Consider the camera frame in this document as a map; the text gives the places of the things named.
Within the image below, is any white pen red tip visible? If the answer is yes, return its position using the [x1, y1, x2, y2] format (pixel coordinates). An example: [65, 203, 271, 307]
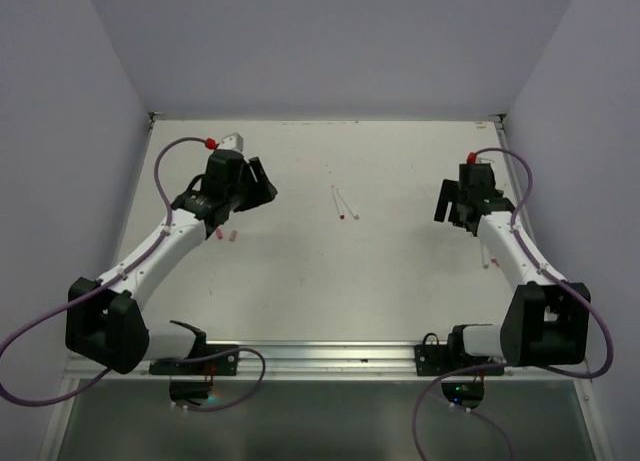
[331, 185, 345, 220]

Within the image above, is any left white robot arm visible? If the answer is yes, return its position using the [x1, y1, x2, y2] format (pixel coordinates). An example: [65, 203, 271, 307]
[65, 149, 277, 374]

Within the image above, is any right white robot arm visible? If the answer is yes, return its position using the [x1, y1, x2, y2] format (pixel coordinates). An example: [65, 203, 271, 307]
[434, 162, 589, 374]

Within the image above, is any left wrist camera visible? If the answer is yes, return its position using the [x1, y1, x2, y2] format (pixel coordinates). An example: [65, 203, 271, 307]
[218, 133, 244, 153]

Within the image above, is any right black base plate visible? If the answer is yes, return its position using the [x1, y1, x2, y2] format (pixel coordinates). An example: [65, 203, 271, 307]
[413, 344, 505, 377]

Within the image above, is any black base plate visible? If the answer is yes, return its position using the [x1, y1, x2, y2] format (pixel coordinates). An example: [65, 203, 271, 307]
[149, 344, 239, 377]
[413, 344, 505, 377]

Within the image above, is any aluminium front rail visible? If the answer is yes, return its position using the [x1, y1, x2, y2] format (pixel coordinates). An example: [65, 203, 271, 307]
[62, 338, 594, 382]

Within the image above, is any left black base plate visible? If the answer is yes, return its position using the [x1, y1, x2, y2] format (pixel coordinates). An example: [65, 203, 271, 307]
[149, 344, 239, 377]

